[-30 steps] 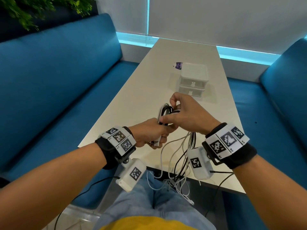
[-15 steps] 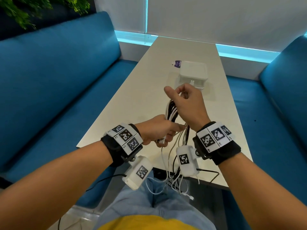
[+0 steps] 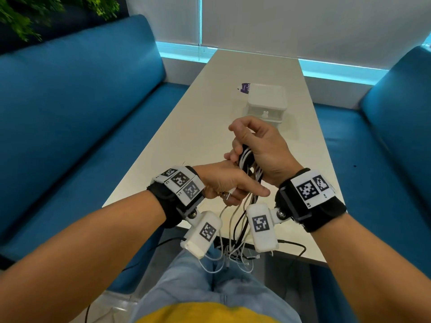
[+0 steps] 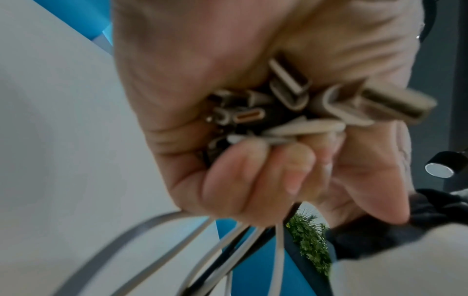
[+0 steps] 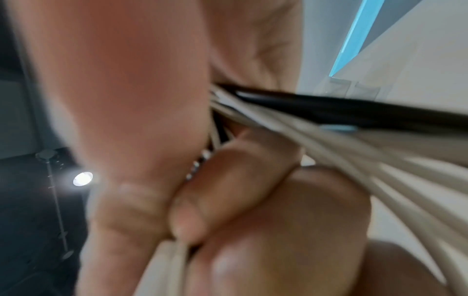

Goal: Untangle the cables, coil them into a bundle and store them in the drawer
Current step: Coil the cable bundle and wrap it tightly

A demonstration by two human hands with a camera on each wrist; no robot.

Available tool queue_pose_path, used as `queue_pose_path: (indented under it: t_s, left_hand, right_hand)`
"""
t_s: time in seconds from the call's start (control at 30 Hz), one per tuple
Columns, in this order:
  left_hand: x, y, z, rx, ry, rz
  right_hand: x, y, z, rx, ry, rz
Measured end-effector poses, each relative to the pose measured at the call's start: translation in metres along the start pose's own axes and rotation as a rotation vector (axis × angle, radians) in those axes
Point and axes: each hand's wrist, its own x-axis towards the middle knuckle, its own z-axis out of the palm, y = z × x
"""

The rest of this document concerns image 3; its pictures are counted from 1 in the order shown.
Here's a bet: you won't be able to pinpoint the black camera cable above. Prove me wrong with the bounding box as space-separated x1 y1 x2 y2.
84 237 188 323

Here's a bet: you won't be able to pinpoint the person's right forearm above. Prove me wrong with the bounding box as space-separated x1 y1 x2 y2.
308 213 431 323

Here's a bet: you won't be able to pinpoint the blue jeans legs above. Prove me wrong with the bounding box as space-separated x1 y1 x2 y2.
129 247 302 323

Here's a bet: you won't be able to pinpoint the black USB cable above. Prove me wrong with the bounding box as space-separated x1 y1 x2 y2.
232 191 262 263
234 144 260 263

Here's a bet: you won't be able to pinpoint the black marker wristband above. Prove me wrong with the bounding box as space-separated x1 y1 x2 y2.
274 168 347 233
146 166 206 229

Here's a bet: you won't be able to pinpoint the white mini drawer box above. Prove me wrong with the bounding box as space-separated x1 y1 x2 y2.
247 83 288 130

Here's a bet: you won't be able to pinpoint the white charger on floor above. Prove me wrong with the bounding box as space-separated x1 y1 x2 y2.
277 239 307 263

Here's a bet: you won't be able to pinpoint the blue sofa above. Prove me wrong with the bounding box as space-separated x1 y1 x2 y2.
309 45 431 323
0 13 189 295

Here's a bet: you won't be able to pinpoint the person's left forearm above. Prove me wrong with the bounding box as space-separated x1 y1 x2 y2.
0 190 167 323

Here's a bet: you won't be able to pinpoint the person's right hand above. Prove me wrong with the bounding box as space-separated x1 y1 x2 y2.
224 116 303 188

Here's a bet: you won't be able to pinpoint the dark planter box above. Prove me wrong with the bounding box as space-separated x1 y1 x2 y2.
0 3 130 54

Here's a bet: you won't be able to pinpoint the person's left hand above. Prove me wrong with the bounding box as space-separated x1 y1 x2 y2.
194 160 271 207

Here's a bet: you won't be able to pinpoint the yellow shirt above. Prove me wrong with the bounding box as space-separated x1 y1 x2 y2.
134 301 280 323

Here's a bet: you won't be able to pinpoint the green plant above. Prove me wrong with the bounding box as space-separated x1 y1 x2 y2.
0 0 120 43

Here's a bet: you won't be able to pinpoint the white roller blind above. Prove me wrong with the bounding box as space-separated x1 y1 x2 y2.
125 0 201 46
202 0 431 70

